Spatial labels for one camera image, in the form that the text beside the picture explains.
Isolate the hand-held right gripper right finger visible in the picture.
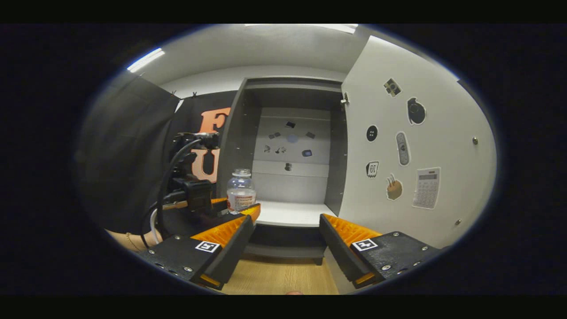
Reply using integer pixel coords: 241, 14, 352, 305
319, 214, 441, 288

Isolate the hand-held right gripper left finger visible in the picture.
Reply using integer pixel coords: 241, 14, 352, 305
142, 216, 256, 291

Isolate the clear plastic bottle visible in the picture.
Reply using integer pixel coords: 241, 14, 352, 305
227, 168, 256, 211

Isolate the grey cabinet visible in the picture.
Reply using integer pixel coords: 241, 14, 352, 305
217, 76, 348, 265

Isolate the white cabinet door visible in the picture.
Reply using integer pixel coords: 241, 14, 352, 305
339, 35, 497, 249

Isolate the black backdrop cloth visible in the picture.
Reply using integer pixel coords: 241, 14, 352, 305
75, 73, 240, 235

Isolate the long ceiling strip light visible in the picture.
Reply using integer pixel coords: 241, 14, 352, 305
127, 47, 165, 74

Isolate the wide ceiling panel light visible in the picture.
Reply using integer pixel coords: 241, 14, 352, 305
246, 24, 358, 35

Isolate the black cable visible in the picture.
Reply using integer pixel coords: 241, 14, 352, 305
141, 138, 202, 249

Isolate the white cable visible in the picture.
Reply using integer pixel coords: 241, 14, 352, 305
148, 208, 161, 245

